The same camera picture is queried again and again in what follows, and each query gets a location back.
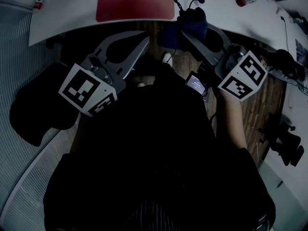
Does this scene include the black office chair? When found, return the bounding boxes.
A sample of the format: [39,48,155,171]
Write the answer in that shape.
[258,120,305,167]
[9,62,81,147]

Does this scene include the person's right forearm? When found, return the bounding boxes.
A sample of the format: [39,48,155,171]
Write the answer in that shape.
[216,89,249,150]

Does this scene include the person in black shirt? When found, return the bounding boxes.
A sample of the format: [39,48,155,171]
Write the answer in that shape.
[43,64,276,231]

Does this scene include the thin black cable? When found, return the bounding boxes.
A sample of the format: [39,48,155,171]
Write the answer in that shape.
[280,15,290,54]

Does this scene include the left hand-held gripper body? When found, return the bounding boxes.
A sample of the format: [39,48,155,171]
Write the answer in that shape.
[59,53,127,118]

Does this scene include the small red white box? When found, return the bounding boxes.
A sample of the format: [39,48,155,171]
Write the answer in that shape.
[33,0,46,11]

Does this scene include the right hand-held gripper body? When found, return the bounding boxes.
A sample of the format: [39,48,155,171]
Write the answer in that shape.
[214,44,269,103]

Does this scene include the dark blue cloth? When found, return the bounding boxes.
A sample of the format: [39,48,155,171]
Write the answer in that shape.
[157,7,209,50]

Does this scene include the small black screen device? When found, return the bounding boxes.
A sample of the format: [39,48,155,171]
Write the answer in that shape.
[184,70,210,98]

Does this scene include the pink table mat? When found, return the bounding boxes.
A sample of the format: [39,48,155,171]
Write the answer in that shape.
[95,0,175,23]

